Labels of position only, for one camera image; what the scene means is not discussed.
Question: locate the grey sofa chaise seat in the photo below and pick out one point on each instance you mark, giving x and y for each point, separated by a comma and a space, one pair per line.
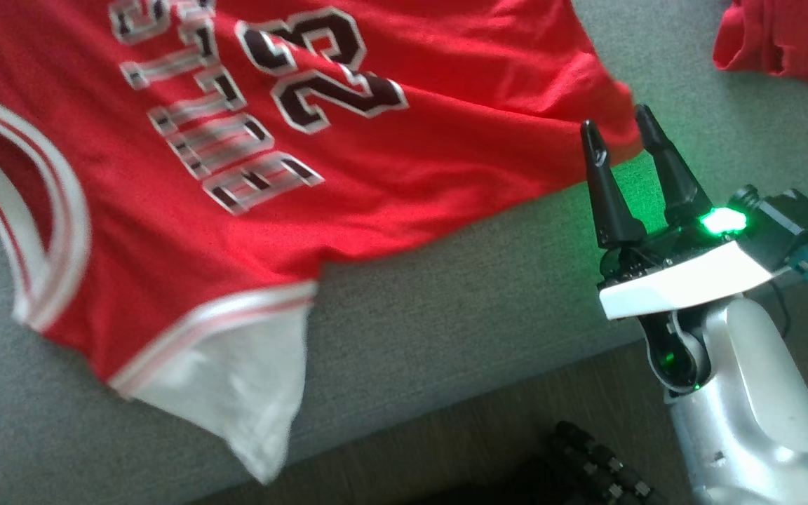
446, 315

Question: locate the black segmented robot base part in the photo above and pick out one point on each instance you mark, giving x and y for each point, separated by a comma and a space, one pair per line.
586, 456

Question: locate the red basketball jersey number 23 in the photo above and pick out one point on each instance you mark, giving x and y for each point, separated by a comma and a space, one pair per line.
306, 175

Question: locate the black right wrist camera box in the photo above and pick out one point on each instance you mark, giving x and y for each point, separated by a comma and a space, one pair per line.
790, 217

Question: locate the red folded garment white trim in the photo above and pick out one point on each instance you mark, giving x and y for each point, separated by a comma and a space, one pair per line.
790, 42

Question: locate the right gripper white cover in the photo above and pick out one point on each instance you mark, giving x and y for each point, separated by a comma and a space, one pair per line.
684, 280

